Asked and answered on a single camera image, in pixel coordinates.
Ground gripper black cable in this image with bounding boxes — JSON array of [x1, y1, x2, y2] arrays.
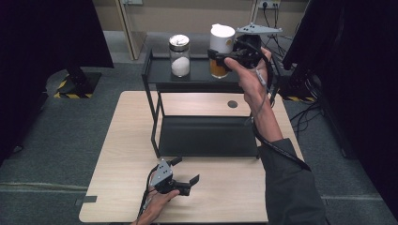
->
[[136, 164, 160, 220], [243, 38, 313, 173]]

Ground grey tape strip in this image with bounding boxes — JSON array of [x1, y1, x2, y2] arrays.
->
[[74, 195, 99, 206]]

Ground black curtain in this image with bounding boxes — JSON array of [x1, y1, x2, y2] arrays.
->
[[283, 0, 398, 221], [0, 0, 115, 165]]

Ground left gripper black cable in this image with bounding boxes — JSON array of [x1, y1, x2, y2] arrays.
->
[[136, 164, 160, 220]]

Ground person's right hand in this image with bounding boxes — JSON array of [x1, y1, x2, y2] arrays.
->
[[223, 46, 272, 109]]

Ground beige partition post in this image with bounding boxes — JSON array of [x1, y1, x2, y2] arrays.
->
[[115, 0, 148, 61]]

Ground black floor cables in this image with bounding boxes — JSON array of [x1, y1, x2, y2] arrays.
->
[[289, 101, 325, 135]]

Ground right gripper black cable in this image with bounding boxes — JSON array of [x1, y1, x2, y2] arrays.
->
[[243, 38, 313, 173]]

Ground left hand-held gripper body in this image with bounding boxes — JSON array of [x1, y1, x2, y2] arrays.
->
[[151, 157, 192, 197]]

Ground black stand base striped tape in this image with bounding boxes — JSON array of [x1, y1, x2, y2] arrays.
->
[[54, 64, 103, 99], [277, 73, 317, 103]]

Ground black metal two-tier rack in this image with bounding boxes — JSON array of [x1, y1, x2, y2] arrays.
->
[[141, 46, 281, 159]]

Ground metal-lidded glass salt jar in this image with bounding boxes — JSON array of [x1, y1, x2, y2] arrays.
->
[[168, 34, 191, 78]]

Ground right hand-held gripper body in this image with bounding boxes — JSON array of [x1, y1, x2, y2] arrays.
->
[[232, 22, 283, 70]]

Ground white-lidded orange spice jar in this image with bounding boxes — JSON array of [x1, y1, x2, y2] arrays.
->
[[208, 23, 237, 80]]

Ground person's left hand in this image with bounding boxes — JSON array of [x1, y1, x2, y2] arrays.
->
[[133, 188, 181, 225]]

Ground white wall socket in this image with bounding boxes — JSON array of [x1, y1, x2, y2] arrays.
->
[[257, 0, 281, 9]]

